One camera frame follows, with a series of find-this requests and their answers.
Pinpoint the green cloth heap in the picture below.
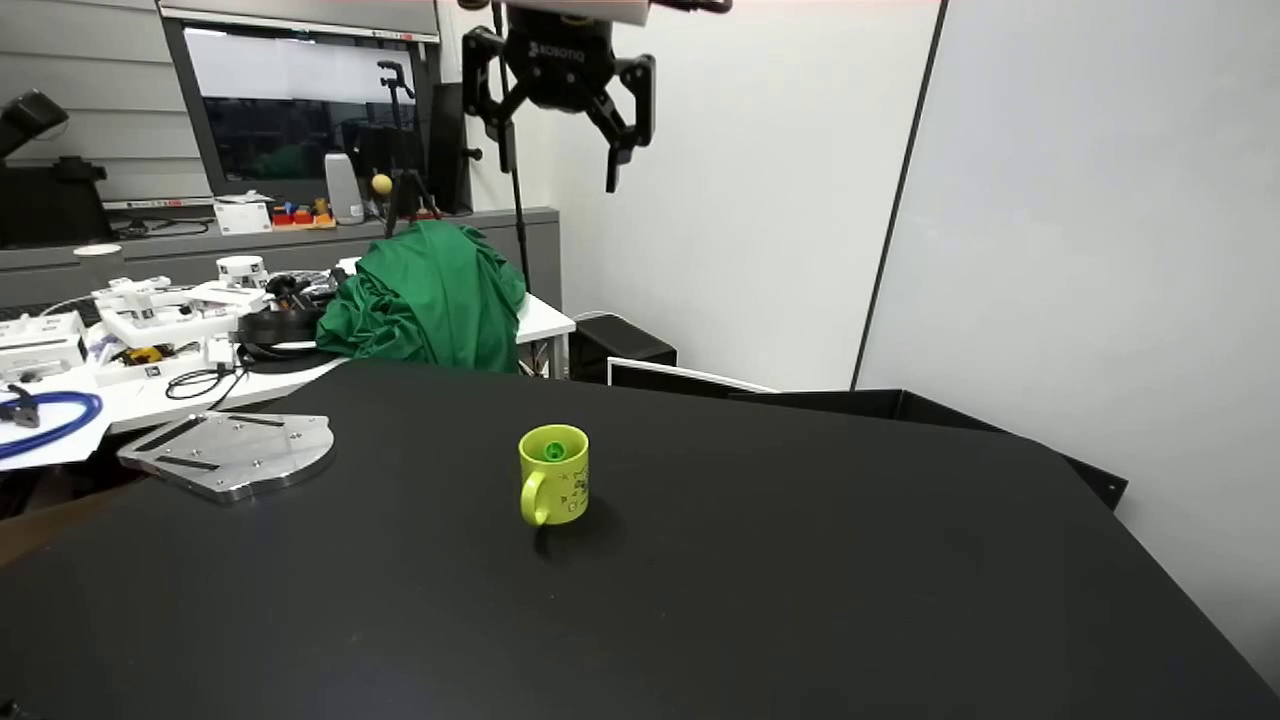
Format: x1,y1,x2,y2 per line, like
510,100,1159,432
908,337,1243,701
310,216,531,380

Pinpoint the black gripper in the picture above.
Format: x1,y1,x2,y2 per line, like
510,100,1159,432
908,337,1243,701
459,3,658,196

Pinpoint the small white box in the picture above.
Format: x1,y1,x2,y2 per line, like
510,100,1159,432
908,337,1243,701
207,192,281,240

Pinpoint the grey metal plate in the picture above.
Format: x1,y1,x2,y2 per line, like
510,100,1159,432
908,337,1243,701
116,409,336,505

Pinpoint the yellow-green mug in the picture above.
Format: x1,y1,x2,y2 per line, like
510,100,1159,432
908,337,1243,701
516,420,597,531

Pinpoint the blue cable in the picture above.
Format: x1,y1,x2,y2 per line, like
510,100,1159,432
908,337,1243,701
0,384,109,468

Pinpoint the black tripod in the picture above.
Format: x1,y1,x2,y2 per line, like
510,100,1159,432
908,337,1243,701
373,56,440,244

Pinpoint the black cable loop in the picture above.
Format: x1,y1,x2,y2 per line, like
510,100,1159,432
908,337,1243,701
160,356,251,405

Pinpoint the white side table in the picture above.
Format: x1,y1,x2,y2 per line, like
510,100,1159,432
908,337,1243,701
0,256,580,473

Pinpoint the grey counter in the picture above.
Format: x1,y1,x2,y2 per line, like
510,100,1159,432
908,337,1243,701
0,204,565,320

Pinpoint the green glue stick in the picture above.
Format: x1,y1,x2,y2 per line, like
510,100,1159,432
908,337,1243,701
528,429,576,468

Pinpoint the white plastic device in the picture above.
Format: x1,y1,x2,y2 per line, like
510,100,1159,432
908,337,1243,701
85,252,273,367

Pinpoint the dark framed monitor screen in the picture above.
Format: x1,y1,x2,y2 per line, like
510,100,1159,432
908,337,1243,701
157,0,446,213

